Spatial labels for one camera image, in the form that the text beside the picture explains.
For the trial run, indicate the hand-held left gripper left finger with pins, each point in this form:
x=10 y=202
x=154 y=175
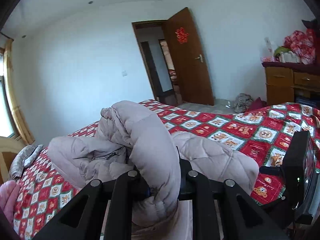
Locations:
x=140 y=191

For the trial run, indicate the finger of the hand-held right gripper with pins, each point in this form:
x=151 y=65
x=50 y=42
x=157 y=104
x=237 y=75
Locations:
x=269 y=171

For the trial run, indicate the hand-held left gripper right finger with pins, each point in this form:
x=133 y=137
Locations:
x=185 y=185

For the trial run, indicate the beige quilted down coat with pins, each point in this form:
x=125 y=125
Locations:
x=150 y=140

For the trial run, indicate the grey clothes pile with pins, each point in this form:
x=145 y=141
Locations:
x=243 y=102

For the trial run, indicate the red printed bed blanket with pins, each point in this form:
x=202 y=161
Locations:
x=250 y=130

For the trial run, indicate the dark red cloth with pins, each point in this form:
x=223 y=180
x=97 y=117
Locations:
x=258 y=103

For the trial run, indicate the wooden desk with drawers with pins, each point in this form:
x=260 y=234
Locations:
x=277 y=85

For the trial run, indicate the brown wooden door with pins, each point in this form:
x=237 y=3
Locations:
x=190 y=80

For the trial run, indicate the clear plastic bottle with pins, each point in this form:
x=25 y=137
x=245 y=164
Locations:
x=269 y=47

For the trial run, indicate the striped grey pillow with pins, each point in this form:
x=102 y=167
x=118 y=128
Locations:
x=25 y=157

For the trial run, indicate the pink folded quilt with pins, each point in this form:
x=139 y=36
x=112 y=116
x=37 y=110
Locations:
x=8 y=200

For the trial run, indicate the cream and brown headboard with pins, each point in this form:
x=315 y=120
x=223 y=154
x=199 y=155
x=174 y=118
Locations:
x=10 y=152

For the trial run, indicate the yellow patterned curtain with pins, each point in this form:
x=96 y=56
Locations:
x=17 y=110

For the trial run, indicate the red paper door decoration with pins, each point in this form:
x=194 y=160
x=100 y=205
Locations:
x=181 y=35

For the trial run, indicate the sliding glass window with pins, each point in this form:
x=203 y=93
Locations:
x=5 y=105

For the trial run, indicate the dark wooden door frame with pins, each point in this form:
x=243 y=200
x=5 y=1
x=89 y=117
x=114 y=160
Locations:
x=136 y=37

